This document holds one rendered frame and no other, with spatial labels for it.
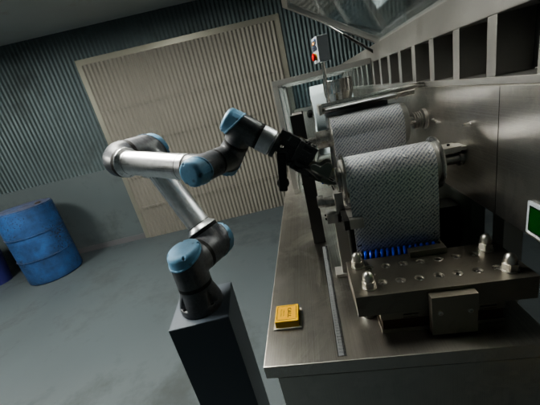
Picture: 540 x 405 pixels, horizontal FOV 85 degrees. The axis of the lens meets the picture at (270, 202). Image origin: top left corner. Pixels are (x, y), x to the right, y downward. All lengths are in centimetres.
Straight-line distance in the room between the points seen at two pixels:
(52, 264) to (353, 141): 407
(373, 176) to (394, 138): 27
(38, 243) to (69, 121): 156
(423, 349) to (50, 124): 464
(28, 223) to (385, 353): 412
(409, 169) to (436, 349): 44
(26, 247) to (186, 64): 290
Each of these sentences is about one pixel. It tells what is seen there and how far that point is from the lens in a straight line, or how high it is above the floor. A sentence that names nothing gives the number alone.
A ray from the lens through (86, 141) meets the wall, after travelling 465.
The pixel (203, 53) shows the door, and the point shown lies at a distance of 414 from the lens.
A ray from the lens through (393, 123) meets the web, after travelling 109.
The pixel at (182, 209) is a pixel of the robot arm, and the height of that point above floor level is 122.
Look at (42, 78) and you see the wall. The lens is 481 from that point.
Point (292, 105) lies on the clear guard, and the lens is 183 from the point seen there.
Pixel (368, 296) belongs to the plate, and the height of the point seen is 103.
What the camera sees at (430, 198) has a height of 117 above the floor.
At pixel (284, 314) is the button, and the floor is 92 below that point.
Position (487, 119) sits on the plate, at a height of 137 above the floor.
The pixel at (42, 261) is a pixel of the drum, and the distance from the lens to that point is 455.
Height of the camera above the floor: 152
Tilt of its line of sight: 19 degrees down
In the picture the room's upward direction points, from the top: 13 degrees counter-clockwise
